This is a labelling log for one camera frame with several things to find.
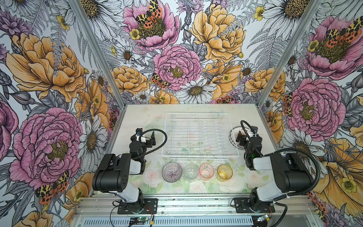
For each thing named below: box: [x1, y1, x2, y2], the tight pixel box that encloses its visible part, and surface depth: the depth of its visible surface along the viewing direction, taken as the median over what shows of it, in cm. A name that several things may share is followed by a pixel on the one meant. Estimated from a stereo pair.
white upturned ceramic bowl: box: [161, 162, 183, 183], surface depth 85 cm
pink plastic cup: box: [198, 162, 215, 182], surface depth 86 cm
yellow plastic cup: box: [216, 163, 234, 183], surface depth 86 cm
